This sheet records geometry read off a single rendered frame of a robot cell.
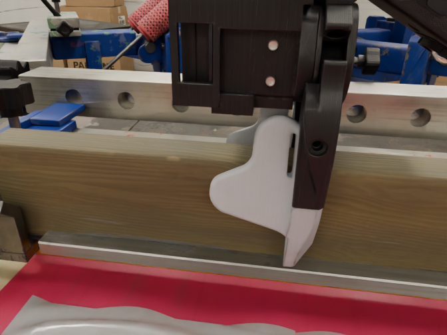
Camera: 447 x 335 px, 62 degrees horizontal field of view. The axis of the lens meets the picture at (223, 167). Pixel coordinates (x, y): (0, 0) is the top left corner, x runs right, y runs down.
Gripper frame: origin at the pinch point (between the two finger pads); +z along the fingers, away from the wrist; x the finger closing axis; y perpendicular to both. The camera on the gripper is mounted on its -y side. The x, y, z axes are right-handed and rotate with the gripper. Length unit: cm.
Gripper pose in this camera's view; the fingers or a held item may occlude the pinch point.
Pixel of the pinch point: (300, 223)
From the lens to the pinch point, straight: 25.1
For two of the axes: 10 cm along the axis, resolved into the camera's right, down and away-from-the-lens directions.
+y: -9.9, -0.8, 1.2
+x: -1.4, 4.5, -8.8
